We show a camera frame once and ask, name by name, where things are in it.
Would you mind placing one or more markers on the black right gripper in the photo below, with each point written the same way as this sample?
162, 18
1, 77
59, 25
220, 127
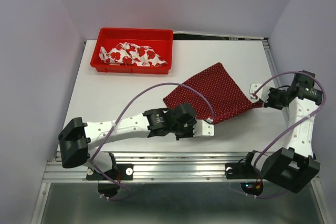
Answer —
269, 104

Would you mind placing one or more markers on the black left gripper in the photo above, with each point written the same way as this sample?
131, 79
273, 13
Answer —
190, 133

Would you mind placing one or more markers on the dark red polka-dot skirt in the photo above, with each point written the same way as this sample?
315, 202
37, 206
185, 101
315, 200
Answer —
220, 90

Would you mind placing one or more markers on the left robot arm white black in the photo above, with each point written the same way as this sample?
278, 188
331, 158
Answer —
81, 142

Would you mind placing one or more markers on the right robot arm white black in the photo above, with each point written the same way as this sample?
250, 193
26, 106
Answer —
288, 160

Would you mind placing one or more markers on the white red floral skirt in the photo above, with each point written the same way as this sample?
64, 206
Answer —
130, 54

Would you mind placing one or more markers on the red plastic bin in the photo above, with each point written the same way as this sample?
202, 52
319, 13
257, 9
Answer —
161, 40

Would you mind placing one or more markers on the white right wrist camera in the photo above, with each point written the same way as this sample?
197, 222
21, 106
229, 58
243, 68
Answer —
258, 94

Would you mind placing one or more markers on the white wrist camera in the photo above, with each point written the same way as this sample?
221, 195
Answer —
203, 129
258, 94

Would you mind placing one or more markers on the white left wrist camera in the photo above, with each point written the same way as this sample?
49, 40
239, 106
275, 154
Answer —
203, 129

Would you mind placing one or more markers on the aluminium frame rail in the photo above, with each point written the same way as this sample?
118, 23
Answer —
155, 167

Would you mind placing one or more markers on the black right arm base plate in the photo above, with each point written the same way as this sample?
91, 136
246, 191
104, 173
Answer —
240, 171

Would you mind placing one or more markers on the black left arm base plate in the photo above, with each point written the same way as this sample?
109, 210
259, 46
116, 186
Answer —
123, 172

